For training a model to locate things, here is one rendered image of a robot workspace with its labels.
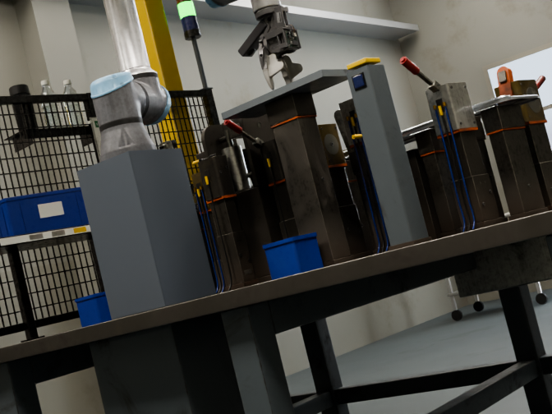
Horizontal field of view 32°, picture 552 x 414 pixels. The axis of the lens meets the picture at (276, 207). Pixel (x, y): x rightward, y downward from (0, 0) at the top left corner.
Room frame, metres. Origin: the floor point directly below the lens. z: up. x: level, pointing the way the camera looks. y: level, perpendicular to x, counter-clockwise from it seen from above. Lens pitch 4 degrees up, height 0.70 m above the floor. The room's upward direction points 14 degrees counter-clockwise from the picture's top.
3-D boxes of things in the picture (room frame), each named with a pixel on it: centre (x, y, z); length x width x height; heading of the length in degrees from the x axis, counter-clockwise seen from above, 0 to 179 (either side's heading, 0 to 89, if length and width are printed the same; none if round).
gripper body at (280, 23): (2.48, -0.11, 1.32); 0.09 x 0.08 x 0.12; 57
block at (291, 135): (2.50, -0.10, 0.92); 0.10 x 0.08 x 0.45; 47
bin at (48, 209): (3.22, 0.77, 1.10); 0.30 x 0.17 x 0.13; 128
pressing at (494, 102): (2.89, -0.18, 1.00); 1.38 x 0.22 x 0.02; 47
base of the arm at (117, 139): (2.54, 0.35, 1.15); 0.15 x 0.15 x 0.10
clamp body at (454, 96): (2.37, -0.47, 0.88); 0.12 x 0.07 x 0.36; 137
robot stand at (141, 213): (2.54, 0.35, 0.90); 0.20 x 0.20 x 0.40; 54
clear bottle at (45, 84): (3.58, 0.73, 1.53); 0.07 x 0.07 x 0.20
